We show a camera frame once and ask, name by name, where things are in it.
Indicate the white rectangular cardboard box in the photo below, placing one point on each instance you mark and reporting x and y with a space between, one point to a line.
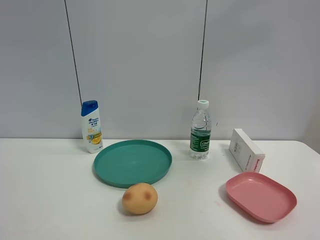
246 153

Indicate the pink rectangular plastic tray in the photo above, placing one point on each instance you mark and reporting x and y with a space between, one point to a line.
260 196

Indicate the yellow-orange toy fruit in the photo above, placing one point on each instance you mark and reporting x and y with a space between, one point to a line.
139 199

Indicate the round teal plastic plate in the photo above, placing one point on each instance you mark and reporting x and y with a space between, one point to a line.
129 162

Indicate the clear water bottle green label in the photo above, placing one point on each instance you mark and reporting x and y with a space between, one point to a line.
200 132

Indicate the white blue shampoo bottle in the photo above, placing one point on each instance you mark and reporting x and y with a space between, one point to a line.
91 126

